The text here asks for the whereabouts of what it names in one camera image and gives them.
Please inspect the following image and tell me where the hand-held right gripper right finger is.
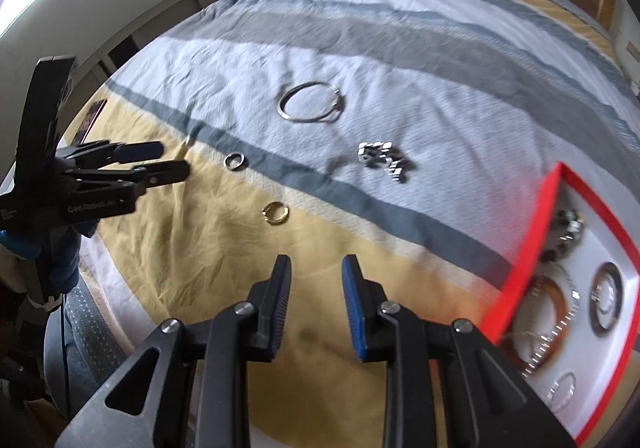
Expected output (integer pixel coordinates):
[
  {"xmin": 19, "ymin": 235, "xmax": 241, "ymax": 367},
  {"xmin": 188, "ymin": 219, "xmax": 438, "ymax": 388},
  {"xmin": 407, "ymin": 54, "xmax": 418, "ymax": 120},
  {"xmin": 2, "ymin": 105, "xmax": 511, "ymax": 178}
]
[{"xmin": 341, "ymin": 254, "xmax": 576, "ymax": 448}]

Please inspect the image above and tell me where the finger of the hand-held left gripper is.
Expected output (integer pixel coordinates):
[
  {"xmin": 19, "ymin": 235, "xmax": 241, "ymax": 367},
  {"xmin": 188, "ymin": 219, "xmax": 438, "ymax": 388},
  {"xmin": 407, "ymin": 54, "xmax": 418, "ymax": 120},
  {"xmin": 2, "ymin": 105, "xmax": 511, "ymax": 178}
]
[
  {"xmin": 75, "ymin": 141, "xmax": 165, "ymax": 164},
  {"xmin": 65, "ymin": 161, "xmax": 191, "ymax": 188}
]

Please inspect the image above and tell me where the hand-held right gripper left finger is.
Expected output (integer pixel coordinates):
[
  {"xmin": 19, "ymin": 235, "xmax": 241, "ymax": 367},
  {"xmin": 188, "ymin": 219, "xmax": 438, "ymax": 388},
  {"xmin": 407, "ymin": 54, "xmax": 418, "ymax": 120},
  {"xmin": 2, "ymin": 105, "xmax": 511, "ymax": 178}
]
[{"xmin": 54, "ymin": 254, "xmax": 292, "ymax": 448}]

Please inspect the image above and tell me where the small gold ring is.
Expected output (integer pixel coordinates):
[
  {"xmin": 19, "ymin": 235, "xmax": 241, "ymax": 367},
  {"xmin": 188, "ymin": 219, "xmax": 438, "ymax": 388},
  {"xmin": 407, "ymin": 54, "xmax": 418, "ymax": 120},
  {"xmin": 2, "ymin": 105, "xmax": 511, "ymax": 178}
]
[{"xmin": 262, "ymin": 201, "xmax": 289, "ymax": 226}]

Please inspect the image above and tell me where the red cardboard box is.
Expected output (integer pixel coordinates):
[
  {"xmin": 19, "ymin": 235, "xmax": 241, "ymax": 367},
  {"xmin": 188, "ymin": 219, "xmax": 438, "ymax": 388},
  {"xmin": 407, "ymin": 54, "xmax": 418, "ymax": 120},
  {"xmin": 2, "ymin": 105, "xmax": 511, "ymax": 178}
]
[{"xmin": 480, "ymin": 162, "xmax": 640, "ymax": 446}]

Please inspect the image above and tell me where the amber bangle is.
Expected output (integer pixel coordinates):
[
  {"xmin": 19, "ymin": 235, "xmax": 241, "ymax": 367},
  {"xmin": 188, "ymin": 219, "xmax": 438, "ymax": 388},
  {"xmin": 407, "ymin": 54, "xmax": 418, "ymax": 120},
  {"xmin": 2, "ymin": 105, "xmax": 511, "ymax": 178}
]
[{"xmin": 500, "ymin": 275, "xmax": 581, "ymax": 374}]

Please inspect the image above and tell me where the silver chain necklace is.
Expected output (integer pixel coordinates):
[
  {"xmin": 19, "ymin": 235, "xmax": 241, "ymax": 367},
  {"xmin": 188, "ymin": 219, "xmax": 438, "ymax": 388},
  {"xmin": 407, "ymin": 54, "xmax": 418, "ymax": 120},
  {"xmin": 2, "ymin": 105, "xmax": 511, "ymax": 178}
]
[{"xmin": 522, "ymin": 273, "xmax": 583, "ymax": 374}]

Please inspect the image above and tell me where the small silver bangle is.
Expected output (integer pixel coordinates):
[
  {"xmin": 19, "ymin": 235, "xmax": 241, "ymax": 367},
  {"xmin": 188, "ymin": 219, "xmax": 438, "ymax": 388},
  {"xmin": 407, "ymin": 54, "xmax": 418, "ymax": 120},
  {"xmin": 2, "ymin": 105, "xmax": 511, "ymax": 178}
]
[{"xmin": 545, "ymin": 370, "xmax": 578, "ymax": 404}]

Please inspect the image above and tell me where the beaded bracelet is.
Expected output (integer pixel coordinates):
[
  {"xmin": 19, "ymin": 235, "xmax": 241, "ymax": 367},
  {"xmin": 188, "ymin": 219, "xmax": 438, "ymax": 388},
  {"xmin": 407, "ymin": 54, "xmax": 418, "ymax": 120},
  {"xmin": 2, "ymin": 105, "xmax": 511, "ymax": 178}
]
[{"xmin": 542, "ymin": 208, "xmax": 587, "ymax": 261}]

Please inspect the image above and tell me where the dark olive bangle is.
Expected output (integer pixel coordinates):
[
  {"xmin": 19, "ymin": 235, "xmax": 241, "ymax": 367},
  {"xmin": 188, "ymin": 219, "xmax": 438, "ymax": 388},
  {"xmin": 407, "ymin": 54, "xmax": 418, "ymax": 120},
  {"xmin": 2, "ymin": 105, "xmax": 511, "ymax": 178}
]
[{"xmin": 589, "ymin": 262, "xmax": 625, "ymax": 336}]

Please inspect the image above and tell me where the person's left hand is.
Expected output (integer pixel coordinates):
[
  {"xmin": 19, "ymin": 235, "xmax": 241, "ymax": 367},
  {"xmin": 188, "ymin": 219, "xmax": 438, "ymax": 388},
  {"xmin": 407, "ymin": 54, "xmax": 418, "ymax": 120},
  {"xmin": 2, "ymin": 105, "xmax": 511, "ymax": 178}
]
[{"xmin": 0, "ymin": 223, "xmax": 96, "ymax": 301}]

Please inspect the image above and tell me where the dark phone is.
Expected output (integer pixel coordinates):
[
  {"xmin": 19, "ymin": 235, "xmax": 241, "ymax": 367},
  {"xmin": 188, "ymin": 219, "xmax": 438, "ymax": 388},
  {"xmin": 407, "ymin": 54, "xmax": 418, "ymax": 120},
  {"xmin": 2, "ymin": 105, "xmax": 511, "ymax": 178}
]
[{"xmin": 75, "ymin": 99, "xmax": 108, "ymax": 144}]

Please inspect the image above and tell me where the large silver bangle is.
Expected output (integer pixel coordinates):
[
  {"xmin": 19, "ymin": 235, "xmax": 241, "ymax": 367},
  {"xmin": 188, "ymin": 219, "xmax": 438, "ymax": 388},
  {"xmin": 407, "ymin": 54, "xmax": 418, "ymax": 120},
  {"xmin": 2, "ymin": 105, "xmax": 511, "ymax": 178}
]
[{"xmin": 276, "ymin": 82, "xmax": 346, "ymax": 124}]

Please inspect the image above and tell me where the silver link bracelet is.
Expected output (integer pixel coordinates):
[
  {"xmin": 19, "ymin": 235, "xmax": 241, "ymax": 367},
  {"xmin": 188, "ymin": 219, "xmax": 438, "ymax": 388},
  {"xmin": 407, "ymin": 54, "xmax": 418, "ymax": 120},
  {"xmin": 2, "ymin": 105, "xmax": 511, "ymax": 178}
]
[{"xmin": 357, "ymin": 141, "xmax": 412, "ymax": 184}]

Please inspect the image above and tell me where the black cable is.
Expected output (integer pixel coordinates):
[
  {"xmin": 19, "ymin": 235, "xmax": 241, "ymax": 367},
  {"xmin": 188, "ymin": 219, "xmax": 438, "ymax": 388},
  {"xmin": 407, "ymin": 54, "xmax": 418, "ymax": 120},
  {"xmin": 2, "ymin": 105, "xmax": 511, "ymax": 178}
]
[{"xmin": 60, "ymin": 298, "xmax": 72, "ymax": 411}]

